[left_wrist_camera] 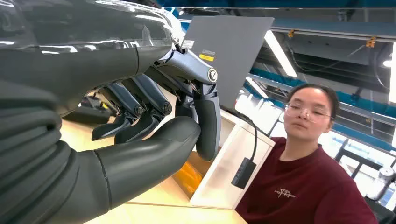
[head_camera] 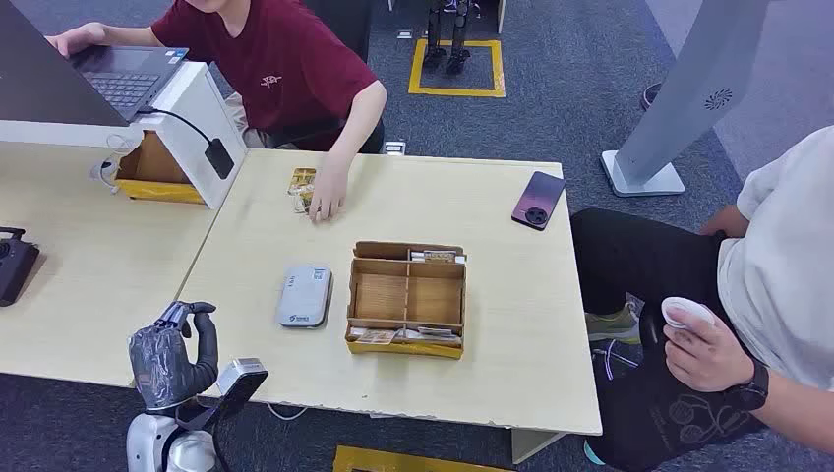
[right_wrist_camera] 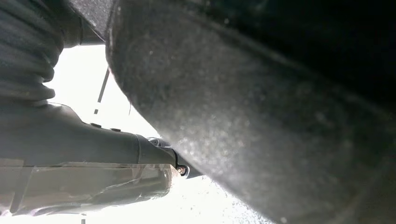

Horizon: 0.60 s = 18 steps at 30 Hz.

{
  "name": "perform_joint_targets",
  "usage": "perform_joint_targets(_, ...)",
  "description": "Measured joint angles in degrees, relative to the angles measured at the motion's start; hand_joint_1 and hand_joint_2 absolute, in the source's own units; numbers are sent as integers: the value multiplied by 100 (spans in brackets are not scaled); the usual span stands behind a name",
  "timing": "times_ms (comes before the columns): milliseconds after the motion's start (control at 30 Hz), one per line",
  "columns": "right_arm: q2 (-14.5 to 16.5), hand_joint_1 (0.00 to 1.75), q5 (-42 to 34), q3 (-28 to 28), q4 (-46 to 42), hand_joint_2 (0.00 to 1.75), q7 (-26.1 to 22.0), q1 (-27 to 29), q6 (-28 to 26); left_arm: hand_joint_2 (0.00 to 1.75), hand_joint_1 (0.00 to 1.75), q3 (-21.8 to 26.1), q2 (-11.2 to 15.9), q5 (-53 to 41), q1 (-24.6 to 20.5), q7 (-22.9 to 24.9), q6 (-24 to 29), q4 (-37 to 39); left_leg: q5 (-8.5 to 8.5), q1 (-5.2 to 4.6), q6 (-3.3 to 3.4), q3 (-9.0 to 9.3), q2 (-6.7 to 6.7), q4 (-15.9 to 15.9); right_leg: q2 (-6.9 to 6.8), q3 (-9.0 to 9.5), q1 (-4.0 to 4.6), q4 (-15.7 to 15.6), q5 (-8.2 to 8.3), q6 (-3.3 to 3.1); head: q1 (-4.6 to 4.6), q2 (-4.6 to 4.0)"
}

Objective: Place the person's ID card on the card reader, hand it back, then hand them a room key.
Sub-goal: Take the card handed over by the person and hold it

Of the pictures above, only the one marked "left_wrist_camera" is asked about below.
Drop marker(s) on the pale grey background machine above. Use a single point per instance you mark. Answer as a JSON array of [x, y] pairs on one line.
[[382, 182]]

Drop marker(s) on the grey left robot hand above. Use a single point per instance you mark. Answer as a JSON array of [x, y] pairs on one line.
[[92, 71]]

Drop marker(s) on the black power adapter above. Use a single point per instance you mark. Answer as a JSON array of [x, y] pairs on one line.
[[244, 173]]

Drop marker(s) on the cardboard box with yellow tape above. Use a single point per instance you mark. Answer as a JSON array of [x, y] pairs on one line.
[[187, 179]]

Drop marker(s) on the long ceiling light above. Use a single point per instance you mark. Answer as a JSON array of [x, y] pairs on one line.
[[393, 80], [280, 52], [256, 88]]

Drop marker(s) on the black controller device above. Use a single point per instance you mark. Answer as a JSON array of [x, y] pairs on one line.
[[81, 117]]

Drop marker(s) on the white desk riser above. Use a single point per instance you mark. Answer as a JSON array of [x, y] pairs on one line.
[[216, 185]]

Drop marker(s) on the black office chair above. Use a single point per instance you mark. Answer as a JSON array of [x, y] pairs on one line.
[[383, 213]]

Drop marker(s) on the grey laptop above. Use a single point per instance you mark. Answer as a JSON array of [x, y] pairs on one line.
[[235, 46]]

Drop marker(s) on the clear eyeglasses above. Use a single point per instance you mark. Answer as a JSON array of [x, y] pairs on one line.
[[297, 111]]

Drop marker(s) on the person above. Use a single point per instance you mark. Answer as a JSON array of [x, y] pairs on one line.
[[309, 185]]

